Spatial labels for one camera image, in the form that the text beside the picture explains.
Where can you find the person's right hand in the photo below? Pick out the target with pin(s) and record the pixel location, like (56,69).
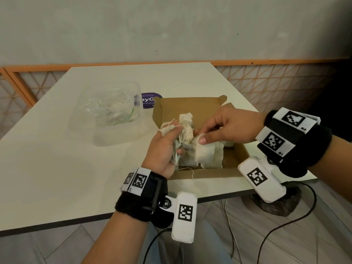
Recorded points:
(236,123)

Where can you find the person's left hand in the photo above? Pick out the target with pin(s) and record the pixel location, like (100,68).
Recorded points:
(159,153)

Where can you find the rows of packed tea bags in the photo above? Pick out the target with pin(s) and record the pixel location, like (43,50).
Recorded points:
(189,159)

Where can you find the bunch of tea bags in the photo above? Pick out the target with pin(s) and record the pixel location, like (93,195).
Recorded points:
(185,119)

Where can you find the brown paper box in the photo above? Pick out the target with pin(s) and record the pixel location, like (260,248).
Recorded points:
(178,105)

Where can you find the clear plastic container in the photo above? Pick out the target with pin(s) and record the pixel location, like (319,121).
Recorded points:
(85,126)

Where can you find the person's right forearm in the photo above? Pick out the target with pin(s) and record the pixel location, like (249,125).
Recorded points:
(335,167)

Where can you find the person's left forearm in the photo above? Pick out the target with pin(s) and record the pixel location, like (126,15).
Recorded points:
(115,241)

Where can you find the orange lattice fence panel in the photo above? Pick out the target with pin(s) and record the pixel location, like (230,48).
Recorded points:
(11,98)
(275,82)

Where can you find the round purple sticker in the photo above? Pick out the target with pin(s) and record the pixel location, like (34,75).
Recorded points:
(152,96)

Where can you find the black marker wristband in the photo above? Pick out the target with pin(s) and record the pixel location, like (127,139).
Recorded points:
(310,151)
(129,206)

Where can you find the dark grey floor object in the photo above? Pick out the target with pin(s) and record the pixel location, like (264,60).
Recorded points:
(283,206)

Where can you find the grey trousers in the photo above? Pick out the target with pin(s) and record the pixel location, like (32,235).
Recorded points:
(209,244)

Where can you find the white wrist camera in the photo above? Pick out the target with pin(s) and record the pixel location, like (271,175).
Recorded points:
(184,230)
(272,192)

